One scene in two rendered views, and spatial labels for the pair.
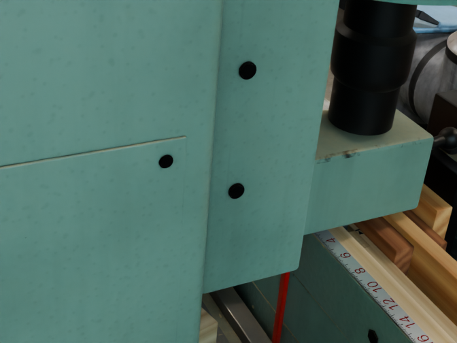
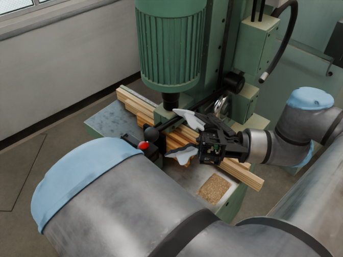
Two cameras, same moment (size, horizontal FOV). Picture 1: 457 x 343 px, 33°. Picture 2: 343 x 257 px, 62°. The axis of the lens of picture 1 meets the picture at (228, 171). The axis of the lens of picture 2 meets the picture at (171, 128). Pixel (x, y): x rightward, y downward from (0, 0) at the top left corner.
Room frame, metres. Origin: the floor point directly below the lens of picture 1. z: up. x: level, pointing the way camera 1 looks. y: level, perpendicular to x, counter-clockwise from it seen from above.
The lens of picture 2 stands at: (1.21, -0.36, 1.67)
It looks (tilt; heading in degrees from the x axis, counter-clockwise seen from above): 46 degrees down; 158
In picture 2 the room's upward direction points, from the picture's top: straight up
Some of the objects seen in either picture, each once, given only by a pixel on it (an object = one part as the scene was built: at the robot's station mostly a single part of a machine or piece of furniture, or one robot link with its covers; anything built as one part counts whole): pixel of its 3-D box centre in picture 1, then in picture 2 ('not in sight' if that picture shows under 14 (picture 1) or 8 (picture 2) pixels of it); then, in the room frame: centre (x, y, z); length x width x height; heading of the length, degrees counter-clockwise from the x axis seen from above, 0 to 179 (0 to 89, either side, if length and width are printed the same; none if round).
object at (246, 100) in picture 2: not in sight; (240, 102); (0.60, 0.14, 1.02); 0.09 x 0.07 x 0.12; 28
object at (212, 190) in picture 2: not in sight; (214, 186); (0.81, -0.06, 0.91); 0.10 x 0.07 x 0.02; 118
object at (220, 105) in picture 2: not in sight; (223, 106); (0.60, 0.07, 1.02); 0.12 x 0.03 x 0.12; 118
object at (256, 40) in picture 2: not in sight; (255, 44); (0.58, 0.16, 1.23); 0.09 x 0.08 x 0.15; 118
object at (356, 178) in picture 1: (328, 173); (174, 113); (0.54, -0.08, 0.99); 0.14 x 0.07 x 0.09; 118
